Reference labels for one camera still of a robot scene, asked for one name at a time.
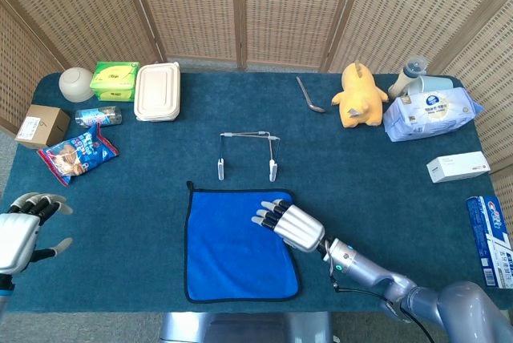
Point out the dark metal spoon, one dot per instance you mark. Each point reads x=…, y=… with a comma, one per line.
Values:
x=310, y=98

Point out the blue toothpaste box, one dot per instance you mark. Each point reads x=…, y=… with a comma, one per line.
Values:
x=491, y=239

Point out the white wet wipes pack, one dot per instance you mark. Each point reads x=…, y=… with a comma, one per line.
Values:
x=431, y=116

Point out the blue microfiber cloth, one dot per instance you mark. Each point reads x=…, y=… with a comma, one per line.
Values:
x=232, y=251

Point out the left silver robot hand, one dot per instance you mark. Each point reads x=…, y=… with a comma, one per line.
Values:
x=16, y=239

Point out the wicker folding screen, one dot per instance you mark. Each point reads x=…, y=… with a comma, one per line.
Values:
x=200, y=6

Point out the clear plastic snack bottle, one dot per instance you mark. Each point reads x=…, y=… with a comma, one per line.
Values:
x=98, y=116

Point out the dark teal table cloth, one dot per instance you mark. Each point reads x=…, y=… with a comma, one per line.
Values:
x=120, y=219

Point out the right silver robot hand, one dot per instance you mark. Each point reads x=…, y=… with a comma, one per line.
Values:
x=300, y=231

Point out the beige bowl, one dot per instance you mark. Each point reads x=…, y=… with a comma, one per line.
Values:
x=76, y=84

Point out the small cardboard box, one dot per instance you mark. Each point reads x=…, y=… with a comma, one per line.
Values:
x=40, y=126

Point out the green tissue pack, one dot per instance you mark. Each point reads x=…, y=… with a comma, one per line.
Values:
x=114, y=80

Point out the yellow plush toy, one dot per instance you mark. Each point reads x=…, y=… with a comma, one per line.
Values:
x=360, y=98

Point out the beige lidded lunch box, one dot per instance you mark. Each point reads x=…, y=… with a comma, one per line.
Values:
x=157, y=92

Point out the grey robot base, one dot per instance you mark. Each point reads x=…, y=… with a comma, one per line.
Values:
x=244, y=329

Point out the baby bottle with blue cap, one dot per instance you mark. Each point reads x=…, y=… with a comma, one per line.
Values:
x=401, y=80

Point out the light blue cup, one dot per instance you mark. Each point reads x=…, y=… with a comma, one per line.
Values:
x=435, y=83

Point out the small white carton box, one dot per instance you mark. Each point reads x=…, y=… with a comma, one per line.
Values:
x=457, y=166

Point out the blue snack bag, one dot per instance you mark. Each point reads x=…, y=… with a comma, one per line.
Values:
x=78, y=154

